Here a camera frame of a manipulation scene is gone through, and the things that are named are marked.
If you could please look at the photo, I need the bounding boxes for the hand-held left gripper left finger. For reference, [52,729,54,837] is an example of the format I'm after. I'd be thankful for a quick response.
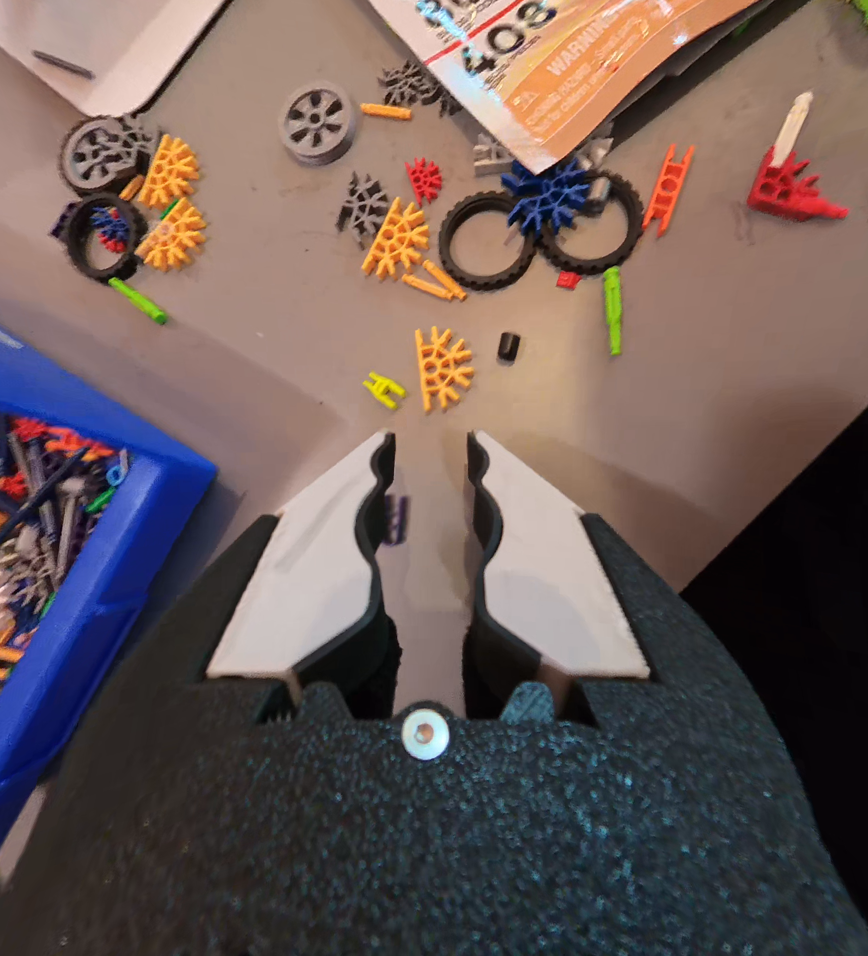
[207,431,402,720]

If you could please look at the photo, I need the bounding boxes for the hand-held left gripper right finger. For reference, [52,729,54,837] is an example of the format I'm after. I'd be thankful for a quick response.
[462,431,653,720]

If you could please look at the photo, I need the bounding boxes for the blue plastic parts bin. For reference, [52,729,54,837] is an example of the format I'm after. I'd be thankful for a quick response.
[0,302,220,875]

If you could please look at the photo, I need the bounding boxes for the pile of toy building pieces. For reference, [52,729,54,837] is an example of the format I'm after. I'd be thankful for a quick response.
[0,399,132,748]

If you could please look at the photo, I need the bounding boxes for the large red connector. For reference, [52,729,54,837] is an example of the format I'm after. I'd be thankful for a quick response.
[746,148,851,223]

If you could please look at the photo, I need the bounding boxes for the white rod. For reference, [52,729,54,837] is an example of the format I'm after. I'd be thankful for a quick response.
[770,91,814,169]

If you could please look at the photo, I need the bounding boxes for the yellow-green clip connector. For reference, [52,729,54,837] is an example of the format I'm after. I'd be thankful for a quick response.
[362,371,408,410]

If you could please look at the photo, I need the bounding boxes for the yellow fan connector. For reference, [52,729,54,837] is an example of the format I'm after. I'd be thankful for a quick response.
[413,326,476,413]
[361,196,432,281]
[135,198,208,271]
[137,134,202,210]

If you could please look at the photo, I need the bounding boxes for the large black rubber tire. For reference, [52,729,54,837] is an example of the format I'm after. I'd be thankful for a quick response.
[537,168,645,277]
[438,189,550,291]

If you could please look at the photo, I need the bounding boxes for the orange ladder piece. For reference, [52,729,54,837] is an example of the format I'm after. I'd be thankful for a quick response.
[640,143,696,239]

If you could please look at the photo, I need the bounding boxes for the dark grey fan connector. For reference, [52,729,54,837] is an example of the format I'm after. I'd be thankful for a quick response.
[335,172,390,247]

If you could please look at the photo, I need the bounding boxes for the blue snowflake connector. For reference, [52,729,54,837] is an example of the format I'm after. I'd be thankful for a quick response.
[499,158,592,239]

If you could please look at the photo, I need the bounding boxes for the small black rubber tire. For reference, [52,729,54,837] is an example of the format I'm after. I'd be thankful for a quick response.
[68,193,149,283]

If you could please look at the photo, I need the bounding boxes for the small red fan connector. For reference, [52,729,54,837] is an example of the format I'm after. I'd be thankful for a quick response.
[404,157,444,206]

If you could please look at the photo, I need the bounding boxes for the white connector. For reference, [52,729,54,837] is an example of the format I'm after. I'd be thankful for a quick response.
[473,133,524,178]

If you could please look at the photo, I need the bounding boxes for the grey spoked wheel hub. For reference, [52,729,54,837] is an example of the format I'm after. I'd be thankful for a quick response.
[279,81,358,167]

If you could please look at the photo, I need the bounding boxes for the grey wheel with tire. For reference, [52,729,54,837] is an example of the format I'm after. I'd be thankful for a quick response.
[59,114,154,197]

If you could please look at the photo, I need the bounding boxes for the dark grey snowflake connector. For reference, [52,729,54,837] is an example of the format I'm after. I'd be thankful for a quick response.
[377,61,465,119]

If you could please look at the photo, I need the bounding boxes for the printed toy set bag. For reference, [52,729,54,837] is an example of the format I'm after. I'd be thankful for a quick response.
[370,0,767,174]

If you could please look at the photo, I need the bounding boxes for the small dark grey rod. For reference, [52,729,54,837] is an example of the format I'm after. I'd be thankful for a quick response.
[32,50,97,81]

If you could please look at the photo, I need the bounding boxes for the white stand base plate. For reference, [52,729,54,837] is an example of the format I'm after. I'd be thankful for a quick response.
[0,0,229,117]

